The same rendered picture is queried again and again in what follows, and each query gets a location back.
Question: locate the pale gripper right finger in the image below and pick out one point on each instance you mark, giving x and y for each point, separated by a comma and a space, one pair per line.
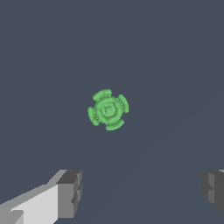
215, 186

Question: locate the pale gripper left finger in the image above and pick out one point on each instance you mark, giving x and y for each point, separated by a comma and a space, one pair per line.
43, 201

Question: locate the green round knobbed object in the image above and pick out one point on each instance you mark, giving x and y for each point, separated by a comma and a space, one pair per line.
108, 110

